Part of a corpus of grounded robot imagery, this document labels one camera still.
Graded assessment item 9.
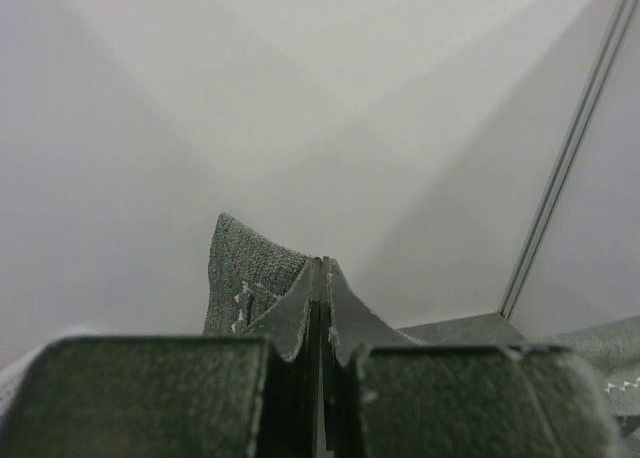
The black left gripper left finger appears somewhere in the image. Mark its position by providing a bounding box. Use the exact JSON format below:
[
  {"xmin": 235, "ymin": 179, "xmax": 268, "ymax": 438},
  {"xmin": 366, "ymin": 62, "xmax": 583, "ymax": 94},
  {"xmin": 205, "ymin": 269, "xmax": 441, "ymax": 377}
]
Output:
[{"xmin": 1, "ymin": 259, "xmax": 320, "ymax": 457}]

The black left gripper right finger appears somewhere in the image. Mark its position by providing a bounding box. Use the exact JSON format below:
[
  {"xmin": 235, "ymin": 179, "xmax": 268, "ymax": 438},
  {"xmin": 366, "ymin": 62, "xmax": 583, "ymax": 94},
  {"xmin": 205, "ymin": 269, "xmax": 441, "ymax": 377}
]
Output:
[{"xmin": 321, "ymin": 258, "xmax": 628, "ymax": 457}]

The grey green napkin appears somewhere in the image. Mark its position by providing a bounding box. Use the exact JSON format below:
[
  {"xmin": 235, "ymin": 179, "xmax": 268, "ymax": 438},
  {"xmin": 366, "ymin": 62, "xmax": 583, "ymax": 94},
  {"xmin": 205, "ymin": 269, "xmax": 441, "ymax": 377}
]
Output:
[{"xmin": 203, "ymin": 213, "xmax": 639, "ymax": 417}]

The aluminium frame post right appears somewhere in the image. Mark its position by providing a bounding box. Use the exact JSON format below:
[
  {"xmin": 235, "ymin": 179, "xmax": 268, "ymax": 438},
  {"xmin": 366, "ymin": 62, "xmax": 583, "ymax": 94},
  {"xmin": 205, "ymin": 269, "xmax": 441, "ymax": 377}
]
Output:
[{"xmin": 498, "ymin": 0, "xmax": 639, "ymax": 320}]

